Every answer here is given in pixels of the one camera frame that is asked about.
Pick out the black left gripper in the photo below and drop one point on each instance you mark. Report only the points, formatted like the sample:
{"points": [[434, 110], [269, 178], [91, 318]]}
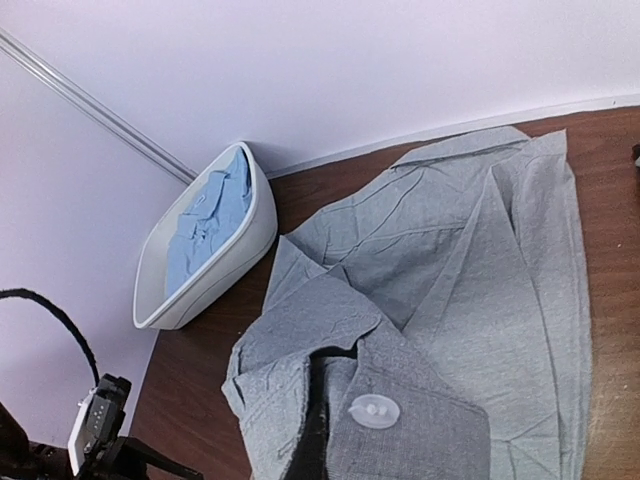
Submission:
{"points": [[117, 457]]}

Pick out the silver left corner post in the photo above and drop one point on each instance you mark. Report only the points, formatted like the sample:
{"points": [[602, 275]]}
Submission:
{"points": [[94, 109]]}

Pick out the light blue folded shirt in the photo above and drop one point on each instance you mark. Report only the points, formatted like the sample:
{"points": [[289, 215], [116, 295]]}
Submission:
{"points": [[213, 216]]}

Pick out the white plastic laundry basket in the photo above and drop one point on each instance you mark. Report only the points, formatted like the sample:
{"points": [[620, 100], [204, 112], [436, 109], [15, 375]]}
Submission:
{"points": [[152, 308]]}

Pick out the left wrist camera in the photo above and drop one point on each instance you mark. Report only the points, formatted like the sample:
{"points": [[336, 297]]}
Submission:
{"points": [[99, 419]]}

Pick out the grey long sleeve shirt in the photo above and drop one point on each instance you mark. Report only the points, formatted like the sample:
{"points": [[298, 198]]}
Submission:
{"points": [[459, 276]]}

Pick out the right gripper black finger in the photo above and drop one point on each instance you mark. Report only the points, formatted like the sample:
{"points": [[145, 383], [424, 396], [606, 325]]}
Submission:
{"points": [[309, 458]]}

